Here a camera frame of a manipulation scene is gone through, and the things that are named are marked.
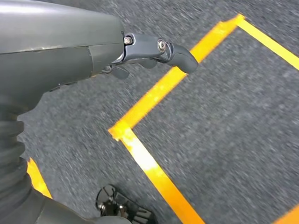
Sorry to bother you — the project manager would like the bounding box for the yellow floor tape square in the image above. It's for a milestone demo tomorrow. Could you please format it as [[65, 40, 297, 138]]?
[[107, 14, 299, 224]]

